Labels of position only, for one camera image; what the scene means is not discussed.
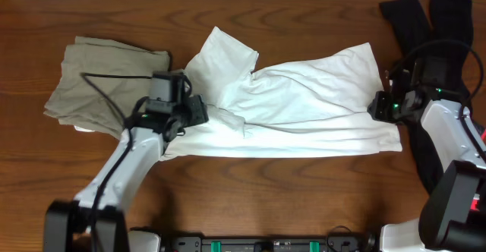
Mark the white t-shirt with logo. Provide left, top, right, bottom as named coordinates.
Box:
left=163, top=28, right=402, bottom=160

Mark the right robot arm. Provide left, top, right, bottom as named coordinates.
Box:
left=368, top=57, right=485, bottom=251

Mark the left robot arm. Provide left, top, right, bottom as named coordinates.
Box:
left=43, top=71, right=208, bottom=251

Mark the black garment with red stripe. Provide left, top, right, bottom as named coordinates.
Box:
left=379, top=0, right=474, bottom=194

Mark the folded olive green garment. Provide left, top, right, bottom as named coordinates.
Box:
left=44, top=36, right=170, bottom=139

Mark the small white cloth under garment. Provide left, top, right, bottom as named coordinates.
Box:
left=74, top=125, right=95, bottom=133

